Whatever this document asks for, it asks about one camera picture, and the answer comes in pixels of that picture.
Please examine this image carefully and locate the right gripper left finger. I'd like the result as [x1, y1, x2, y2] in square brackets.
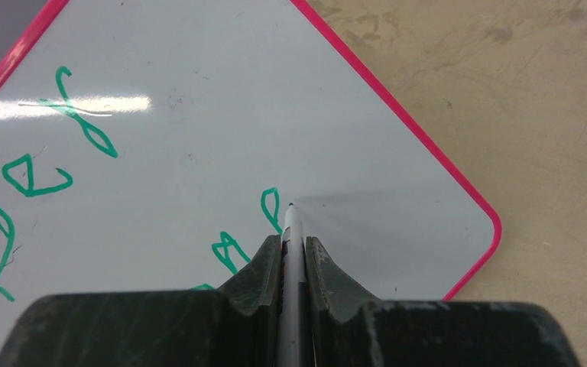
[0, 235, 281, 366]

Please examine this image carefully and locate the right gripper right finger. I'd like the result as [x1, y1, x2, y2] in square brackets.
[306, 237, 579, 366]

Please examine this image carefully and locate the green white marker pen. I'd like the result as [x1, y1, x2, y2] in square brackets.
[276, 203, 313, 366]

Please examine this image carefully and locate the red-framed whiteboard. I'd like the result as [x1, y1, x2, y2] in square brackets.
[0, 1, 501, 347]

